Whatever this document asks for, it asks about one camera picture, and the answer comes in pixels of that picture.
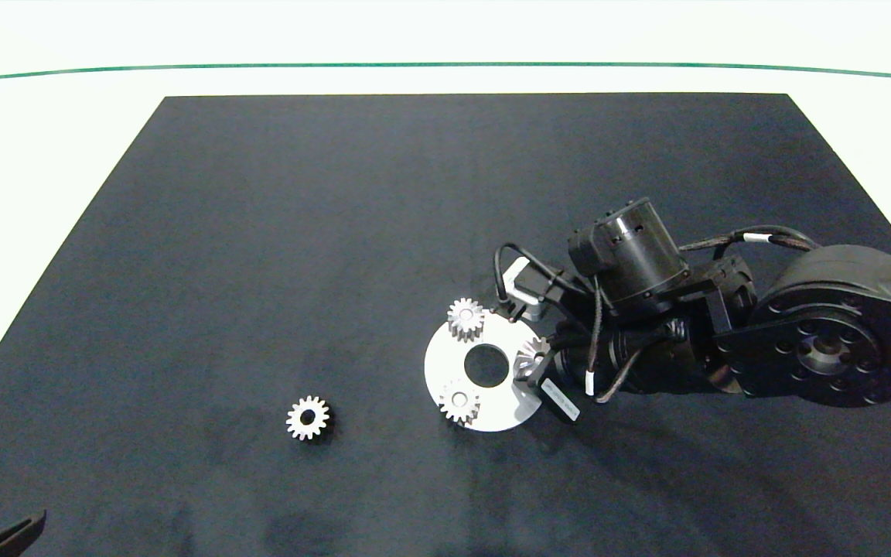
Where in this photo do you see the large steel gear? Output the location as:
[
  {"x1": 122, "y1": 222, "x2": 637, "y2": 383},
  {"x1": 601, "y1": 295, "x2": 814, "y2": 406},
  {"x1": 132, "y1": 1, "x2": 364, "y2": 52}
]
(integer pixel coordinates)
[{"x1": 514, "y1": 335, "x2": 552, "y2": 380}]

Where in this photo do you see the small steel gear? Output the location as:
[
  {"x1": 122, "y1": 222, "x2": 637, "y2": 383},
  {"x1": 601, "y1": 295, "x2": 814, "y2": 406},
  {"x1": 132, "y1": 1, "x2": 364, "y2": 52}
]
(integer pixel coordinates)
[
  {"x1": 446, "y1": 298, "x2": 486, "y2": 343},
  {"x1": 285, "y1": 395, "x2": 333, "y2": 442},
  {"x1": 439, "y1": 380, "x2": 483, "y2": 426}
]

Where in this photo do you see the black plug with white label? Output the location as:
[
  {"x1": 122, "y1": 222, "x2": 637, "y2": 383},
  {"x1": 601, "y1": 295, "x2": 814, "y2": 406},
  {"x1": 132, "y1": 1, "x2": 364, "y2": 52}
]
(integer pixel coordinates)
[{"x1": 540, "y1": 376, "x2": 582, "y2": 424}]

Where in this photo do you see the round white pin plate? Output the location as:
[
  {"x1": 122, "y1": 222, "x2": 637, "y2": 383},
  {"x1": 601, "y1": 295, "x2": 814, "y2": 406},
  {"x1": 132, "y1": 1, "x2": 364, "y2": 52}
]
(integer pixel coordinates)
[{"x1": 424, "y1": 313, "x2": 547, "y2": 432}]

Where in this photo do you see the dark work mat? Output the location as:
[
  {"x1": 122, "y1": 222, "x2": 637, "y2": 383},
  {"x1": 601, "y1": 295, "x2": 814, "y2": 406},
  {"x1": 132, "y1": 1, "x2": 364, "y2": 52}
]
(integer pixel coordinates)
[{"x1": 0, "y1": 93, "x2": 891, "y2": 557}]

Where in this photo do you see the thin black cable white tag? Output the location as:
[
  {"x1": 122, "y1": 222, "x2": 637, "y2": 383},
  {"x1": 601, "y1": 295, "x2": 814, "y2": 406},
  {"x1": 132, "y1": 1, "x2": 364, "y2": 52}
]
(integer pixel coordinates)
[{"x1": 583, "y1": 275, "x2": 647, "y2": 405}]

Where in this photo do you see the boxy shiny wrist camera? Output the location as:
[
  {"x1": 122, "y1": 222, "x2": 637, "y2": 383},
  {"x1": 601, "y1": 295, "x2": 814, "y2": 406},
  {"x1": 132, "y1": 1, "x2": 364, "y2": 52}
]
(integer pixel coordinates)
[{"x1": 501, "y1": 258, "x2": 553, "y2": 323}]

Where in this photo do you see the black camera cable loop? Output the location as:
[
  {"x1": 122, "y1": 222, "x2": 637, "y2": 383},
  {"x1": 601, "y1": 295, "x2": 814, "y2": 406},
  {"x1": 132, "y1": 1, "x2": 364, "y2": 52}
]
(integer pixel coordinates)
[{"x1": 493, "y1": 242, "x2": 572, "y2": 323}]

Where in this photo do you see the braided arm cable white tag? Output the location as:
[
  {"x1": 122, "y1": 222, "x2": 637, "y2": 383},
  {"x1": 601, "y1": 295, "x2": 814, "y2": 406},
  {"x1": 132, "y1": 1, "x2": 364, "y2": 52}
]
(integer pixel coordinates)
[{"x1": 678, "y1": 224, "x2": 822, "y2": 255}]

